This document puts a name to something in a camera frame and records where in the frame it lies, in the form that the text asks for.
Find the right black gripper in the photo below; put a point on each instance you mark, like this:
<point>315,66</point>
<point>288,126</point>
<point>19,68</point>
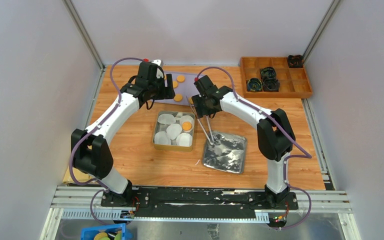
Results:
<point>201,111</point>

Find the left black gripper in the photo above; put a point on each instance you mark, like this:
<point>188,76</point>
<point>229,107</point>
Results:
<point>167,92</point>

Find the metal tongs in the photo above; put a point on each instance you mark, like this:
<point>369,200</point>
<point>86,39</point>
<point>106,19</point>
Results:
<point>208,134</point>

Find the square metal cookie tin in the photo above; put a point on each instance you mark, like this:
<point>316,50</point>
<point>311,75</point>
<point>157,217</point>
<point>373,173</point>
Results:
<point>173,147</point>

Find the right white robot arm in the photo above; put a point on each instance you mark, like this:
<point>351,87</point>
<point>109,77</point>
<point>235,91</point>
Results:
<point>275,136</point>

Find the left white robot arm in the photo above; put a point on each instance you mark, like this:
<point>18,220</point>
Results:
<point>90,147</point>

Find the white paper cup top-right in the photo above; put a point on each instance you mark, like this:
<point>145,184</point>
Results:
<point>187,118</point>

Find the white paper cup top-left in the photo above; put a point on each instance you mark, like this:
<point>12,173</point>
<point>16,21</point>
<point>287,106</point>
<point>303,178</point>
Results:
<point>166,119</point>

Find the white paper cup bottom-right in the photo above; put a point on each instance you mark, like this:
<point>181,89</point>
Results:
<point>184,140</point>

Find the white paper cup centre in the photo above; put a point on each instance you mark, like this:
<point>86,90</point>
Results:
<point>173,131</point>

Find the white paper cup bottom-left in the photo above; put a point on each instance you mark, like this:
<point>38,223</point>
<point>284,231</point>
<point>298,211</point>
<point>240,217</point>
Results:
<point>161,138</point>

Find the silver tin lid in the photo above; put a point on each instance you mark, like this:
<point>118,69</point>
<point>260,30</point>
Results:
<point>226,153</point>

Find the orange wooden compartment box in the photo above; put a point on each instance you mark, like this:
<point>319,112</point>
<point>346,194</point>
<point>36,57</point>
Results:
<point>294,82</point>

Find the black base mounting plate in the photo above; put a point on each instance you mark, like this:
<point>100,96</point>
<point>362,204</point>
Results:
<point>199,203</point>

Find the yellow folded cloth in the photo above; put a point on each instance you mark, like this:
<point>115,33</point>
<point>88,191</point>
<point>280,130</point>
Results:
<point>80,176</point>

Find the blue plastic bin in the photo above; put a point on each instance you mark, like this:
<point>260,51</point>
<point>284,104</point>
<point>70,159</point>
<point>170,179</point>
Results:
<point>107,232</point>

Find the black cable coil corner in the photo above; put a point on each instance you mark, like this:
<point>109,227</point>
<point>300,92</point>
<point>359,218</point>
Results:
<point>295,61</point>

